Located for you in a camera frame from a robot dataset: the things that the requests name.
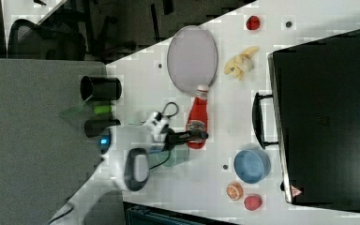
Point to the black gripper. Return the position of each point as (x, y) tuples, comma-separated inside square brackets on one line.
[(184, 137)]

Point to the red ketchup bottle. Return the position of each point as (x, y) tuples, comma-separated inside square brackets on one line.
[(198, 117)]

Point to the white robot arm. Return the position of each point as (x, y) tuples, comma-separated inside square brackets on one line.
[(124, 167)]

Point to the blue bowl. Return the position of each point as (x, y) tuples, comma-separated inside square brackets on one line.
[(252, 165)]

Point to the orange slice toy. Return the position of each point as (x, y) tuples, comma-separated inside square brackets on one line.
[(234, 191)]

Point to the pale pink round plate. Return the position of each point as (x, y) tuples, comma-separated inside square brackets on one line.
[(192, 59)]

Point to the red strawberry toy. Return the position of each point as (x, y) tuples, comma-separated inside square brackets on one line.
[(253, 202)]

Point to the green bottle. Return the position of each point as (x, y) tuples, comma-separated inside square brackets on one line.
[(100, 109)]

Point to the peeled banana toy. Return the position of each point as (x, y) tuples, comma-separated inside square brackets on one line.
[(241, 64)]

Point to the teal storage crate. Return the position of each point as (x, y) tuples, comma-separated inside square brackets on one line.
[(137, 214)]

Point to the small black cylinder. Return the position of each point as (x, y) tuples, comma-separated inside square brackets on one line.
[(93, 128)]

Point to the black cylindrical cup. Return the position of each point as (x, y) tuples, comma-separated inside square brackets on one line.
[(100, 88)]

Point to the red tomato toy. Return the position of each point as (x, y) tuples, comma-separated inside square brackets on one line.
[(253, 23)]

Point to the black toaster oven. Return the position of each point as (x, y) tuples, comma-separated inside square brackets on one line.
[(316, 97)]

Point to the black office chair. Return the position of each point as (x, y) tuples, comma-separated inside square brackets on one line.
[(28, 40)]

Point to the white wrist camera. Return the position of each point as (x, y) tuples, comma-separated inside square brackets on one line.
[(158, 124)]

